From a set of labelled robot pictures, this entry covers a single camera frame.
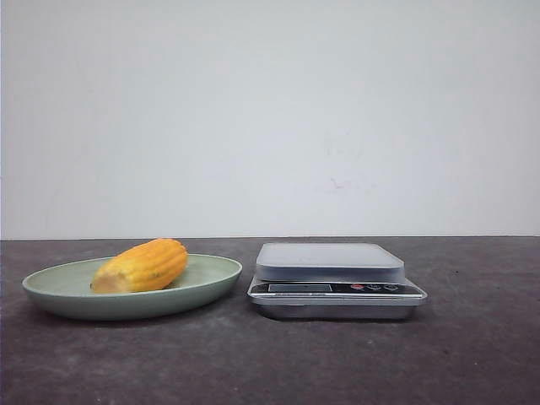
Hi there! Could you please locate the yellow corn cob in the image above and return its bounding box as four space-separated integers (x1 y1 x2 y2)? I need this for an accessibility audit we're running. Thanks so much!
90 238 188 294

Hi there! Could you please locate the silver digital kitchen scale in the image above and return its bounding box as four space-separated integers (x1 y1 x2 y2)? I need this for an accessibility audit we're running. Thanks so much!
247 242 428 320

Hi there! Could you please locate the green plate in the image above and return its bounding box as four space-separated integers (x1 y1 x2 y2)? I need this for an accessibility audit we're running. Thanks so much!
22 254 243 321

